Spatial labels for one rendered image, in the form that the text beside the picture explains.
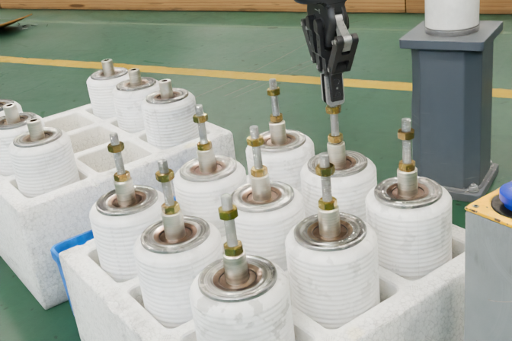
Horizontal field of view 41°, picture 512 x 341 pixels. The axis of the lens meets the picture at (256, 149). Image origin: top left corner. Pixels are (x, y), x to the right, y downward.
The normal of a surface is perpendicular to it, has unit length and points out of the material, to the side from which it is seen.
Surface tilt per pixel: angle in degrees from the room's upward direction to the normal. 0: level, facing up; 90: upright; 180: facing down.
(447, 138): 90
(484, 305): 90
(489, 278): 90
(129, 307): 0
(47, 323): 0
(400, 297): 0
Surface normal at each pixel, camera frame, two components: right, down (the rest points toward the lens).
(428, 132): -0.51, 0.39
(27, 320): -0.11, -0.91
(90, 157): 0.59, 0.25
